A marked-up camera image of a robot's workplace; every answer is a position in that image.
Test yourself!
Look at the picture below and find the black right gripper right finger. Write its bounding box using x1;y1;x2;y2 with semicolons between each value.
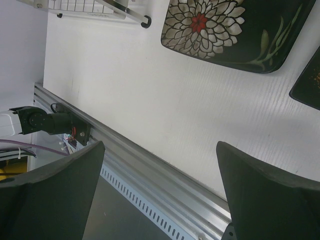
216;141;320;240

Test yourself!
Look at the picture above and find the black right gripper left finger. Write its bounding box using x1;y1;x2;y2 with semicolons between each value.
0;141;105;240

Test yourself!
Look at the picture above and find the dark square teal-centre plate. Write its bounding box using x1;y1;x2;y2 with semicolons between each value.
289;47;320;110

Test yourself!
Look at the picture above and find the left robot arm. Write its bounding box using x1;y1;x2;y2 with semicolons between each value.
0;106;76;137

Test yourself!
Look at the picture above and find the stainless steel dish rack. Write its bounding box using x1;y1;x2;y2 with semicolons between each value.
20;0;152;29

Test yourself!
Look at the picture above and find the black chrysanthemum square plate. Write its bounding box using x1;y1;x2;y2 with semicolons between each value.
161;0;315;74

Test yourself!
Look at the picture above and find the aluminium frame rail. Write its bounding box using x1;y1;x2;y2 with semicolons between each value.
34;82;231;240

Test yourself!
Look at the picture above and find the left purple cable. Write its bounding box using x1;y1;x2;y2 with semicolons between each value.
0;139;70;157

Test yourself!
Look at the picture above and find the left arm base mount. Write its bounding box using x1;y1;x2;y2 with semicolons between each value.
50;102;91;147

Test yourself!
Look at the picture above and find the white slotted cable duct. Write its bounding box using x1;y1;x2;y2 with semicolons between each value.
100;164;192;240

